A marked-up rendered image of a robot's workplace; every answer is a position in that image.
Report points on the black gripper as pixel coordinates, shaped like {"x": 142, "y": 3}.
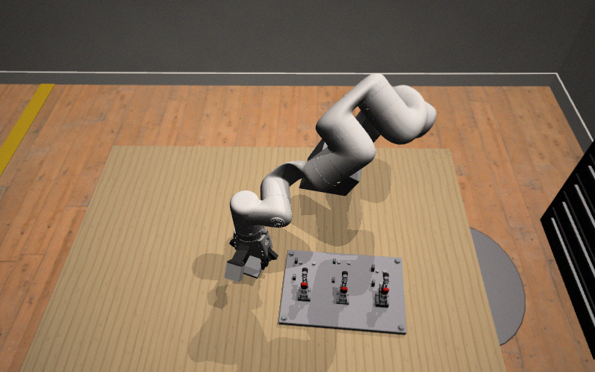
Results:
{"x": 261, "y": 248}

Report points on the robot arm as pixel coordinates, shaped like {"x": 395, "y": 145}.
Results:
{"x": 399, "y": 114}

